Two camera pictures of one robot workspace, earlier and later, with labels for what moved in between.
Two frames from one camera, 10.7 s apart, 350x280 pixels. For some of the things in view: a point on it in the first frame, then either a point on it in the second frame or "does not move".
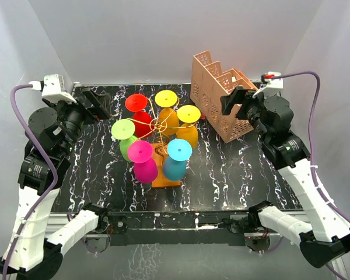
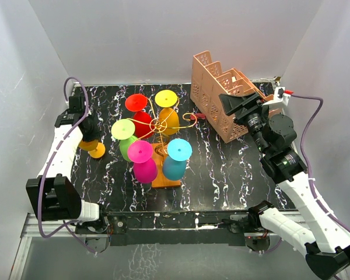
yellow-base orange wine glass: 168,121 does not move
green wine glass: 123,129 does not move
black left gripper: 100,108 → 95,134
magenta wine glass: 145,168 does not move
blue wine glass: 174,165 does not move
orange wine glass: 189,115 → 95,149
